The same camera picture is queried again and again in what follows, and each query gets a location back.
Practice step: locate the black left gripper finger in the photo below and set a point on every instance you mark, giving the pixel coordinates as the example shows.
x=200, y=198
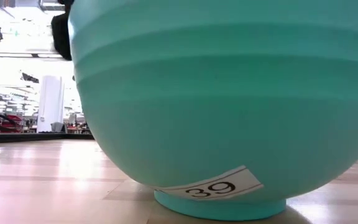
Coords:
x=61, y=34

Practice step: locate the teal plastic bowl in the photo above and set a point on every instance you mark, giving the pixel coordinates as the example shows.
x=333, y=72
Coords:
x=222, y=109

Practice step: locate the white square pillar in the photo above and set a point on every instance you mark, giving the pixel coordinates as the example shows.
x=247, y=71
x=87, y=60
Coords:
x=50, y=104

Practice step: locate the red furniture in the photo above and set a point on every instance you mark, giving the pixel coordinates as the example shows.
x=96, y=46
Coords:
x=9, y=124

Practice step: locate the black table edge rail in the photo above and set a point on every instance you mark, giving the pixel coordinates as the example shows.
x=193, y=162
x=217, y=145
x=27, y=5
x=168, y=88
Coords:
x=42, y=137

